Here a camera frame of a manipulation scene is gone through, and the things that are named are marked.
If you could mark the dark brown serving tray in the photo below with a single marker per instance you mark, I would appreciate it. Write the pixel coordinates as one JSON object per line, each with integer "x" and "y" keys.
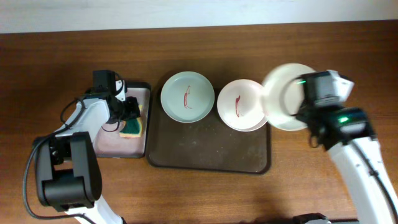
{"x": 207, "y": 144}

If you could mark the cream white plate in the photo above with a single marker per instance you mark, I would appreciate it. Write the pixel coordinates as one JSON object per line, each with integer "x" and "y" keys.
{"x": 282, "y": 95}

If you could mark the pink plate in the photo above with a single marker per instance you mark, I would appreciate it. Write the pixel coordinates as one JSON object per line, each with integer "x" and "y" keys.
{"x": 239, "y": 105}

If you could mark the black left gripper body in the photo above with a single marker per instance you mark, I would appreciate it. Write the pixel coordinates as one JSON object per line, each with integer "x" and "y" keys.
{"x": 129, "y": 109}

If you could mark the green and yellow sponge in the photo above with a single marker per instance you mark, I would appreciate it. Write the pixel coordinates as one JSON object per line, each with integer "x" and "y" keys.
{"x": 132, "y": 128}

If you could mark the pale green plate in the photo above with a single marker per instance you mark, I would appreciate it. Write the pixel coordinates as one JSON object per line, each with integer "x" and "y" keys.
{"x": 187, "y": 97}

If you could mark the black tray with soapy water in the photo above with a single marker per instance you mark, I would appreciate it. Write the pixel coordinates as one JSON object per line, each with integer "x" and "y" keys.
{"x": 108, "y": 142}

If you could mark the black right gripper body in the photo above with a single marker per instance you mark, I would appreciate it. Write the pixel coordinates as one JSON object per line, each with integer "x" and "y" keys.
{"x": 300, "y": 114}

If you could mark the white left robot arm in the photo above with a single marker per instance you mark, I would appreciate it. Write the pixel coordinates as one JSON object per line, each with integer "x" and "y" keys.
{"x": 67, "y": 174}

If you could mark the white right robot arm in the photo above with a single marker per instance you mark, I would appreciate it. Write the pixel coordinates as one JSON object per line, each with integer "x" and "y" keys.
{"x": 351, "y": 142}

